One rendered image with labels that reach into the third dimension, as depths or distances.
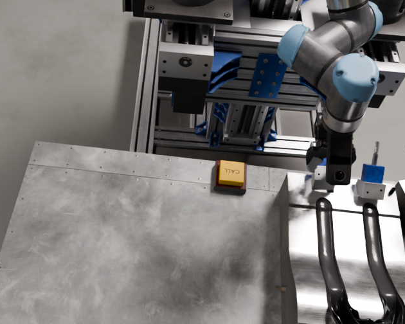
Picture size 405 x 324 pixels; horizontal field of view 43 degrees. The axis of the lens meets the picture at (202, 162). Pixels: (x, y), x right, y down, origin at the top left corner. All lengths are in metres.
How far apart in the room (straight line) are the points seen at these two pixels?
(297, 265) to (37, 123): 1.61
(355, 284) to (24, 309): 0.68
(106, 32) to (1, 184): 1.02
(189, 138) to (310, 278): 1.11
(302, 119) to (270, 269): 1.16
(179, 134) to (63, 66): 0.83
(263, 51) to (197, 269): 0.63
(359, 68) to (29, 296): 0.79
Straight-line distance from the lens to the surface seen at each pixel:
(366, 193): 1.22
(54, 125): 2.42
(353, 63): 0.91
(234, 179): 1.25
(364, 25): 1.04
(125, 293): 1.15
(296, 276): 1.08
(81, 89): 2.54
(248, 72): 1.50
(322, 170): 1.18
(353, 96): 0.90
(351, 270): 1.14
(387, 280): 1.16
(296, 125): 2.23
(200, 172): 1.29
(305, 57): 0.94
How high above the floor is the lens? 1.88
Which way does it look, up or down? 55 degrees down
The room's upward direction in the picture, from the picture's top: 10 degrees clockwise
